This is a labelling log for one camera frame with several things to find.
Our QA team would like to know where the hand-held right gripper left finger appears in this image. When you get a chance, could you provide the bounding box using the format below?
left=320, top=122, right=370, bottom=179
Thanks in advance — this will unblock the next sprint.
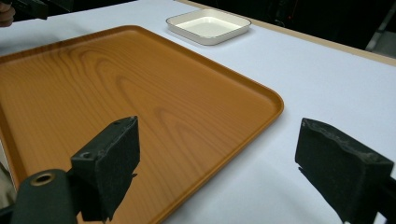
left=70, top=115, right=141, bottom=223

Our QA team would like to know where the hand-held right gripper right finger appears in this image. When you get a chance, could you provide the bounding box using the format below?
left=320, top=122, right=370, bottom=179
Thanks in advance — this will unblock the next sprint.
left=294, top=117, right=395, bottom=224

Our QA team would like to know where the grey metal stand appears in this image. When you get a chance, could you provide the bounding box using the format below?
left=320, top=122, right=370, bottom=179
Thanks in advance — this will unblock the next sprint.
left=365, top=2, right=396, bottom=59

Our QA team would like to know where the orange wood-grain tray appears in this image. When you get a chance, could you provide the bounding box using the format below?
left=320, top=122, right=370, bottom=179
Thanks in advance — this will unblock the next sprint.
left=0, top=24, right=285, bottom=224

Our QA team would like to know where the white square dish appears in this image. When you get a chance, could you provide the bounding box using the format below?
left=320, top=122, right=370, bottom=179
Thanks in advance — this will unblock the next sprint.
left=165, top=7, right=252, bottom=47

